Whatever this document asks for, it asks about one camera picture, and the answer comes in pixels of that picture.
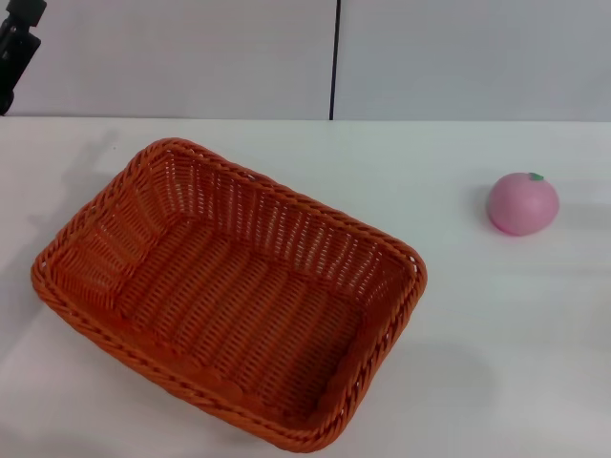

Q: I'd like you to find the pink toy peach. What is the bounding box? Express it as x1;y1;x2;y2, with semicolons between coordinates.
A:
486;172;560;237

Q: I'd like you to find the orange woven plastic basket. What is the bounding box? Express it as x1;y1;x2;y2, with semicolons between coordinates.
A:
31;136;429;453

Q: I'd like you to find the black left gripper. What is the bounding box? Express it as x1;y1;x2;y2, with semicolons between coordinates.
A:
0;0;48;117

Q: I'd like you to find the black wall seam strip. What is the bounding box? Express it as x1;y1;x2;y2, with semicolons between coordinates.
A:
327;0;343;121

